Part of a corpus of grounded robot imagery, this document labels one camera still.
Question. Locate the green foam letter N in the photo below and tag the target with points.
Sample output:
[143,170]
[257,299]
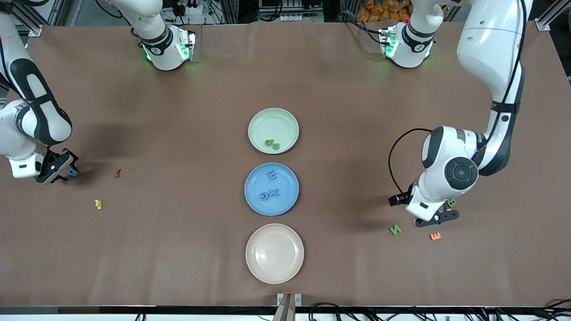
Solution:
[395,230]

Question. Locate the green foam letter B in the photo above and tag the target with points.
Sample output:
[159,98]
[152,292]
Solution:
[452,203]

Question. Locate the blue foam letter X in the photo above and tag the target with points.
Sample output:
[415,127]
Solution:
[274,192]

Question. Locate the blue foam letter E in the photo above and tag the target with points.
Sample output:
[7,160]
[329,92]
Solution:
[271,174]

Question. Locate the blue foam letter G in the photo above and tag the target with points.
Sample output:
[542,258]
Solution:
[262,195]

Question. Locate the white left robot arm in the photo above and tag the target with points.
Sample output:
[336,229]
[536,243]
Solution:
[490,44]

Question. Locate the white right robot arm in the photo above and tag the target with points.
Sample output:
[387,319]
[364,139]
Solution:
[44,125]

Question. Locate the orange foam letter E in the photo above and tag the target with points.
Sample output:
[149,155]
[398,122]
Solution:
[435,236]

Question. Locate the blue plate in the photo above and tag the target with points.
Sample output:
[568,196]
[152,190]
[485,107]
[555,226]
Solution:
[285,205]

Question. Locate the beige plate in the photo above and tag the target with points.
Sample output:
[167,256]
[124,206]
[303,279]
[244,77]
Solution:
[275,253]

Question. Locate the light green plate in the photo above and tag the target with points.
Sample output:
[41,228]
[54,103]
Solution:
[273,125]

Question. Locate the orange bagged items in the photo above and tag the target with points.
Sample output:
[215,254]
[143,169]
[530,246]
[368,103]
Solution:
[383,11]

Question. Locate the white power strip with plugs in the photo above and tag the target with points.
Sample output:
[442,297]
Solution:
[192,10]

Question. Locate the long white power strip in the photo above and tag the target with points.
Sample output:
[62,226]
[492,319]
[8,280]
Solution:
[301,18]

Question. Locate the metal table edge bracket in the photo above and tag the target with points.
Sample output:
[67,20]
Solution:
[289,303]

